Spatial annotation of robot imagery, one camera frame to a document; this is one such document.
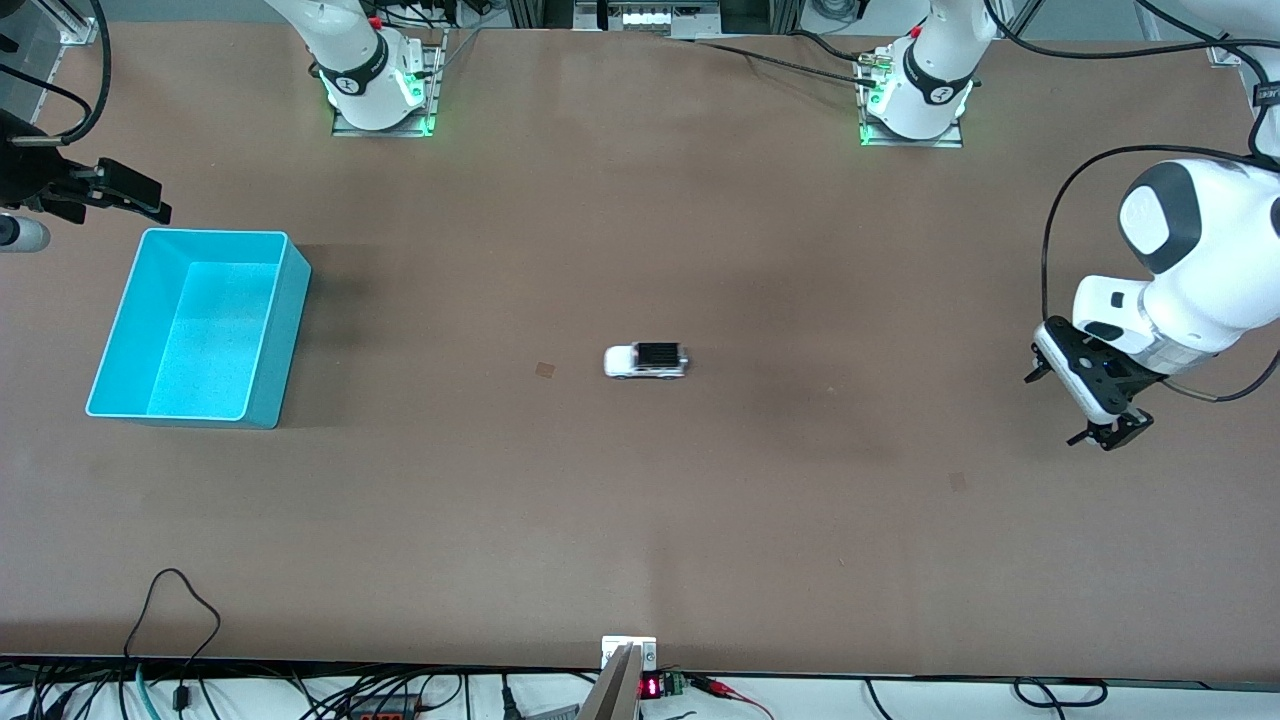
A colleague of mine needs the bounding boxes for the white toy jeep black roof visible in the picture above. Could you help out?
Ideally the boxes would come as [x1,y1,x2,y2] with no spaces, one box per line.
[603,341,691,381]

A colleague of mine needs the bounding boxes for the turquoise plastic bin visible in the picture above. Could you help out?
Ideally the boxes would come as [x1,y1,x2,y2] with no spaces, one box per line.
[85,228,312,430]

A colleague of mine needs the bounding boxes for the white power box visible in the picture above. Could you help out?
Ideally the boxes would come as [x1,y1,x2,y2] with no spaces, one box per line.
[573,0,723,39]

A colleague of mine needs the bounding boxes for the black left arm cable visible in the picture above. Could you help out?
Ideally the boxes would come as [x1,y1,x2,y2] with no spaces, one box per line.
[983,0,1280,403]

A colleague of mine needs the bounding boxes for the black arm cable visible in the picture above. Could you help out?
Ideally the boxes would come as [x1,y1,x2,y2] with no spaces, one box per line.
[0,0,115,146]
[983,0,1280,403]

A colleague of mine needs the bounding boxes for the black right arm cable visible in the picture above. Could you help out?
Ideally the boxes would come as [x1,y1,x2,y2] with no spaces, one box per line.
[0,0,115,146]

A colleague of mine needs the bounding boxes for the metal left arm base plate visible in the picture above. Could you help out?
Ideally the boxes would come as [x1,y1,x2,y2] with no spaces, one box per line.
[858,50,964,149]

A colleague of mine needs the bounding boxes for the black coiled cable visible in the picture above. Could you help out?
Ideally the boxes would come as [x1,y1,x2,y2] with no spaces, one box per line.
[1012,678,1109,711]

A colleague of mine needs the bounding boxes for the short black base cable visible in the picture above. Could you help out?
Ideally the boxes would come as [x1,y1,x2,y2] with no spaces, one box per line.
[790,30,871,63]

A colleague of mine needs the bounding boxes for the long black base cable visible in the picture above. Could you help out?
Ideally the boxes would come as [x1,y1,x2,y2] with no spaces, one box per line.
[672,38,881,89]

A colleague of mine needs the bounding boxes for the thin black looped cable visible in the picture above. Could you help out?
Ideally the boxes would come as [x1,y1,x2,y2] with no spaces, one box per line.
[122,568,223,713]

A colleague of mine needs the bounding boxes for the red clip lead wires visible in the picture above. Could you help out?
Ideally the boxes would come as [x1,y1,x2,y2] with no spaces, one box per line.
[688,675,776,720]

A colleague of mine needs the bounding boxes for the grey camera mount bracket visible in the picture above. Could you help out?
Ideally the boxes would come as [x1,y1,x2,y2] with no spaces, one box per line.
[575,635,659,720]

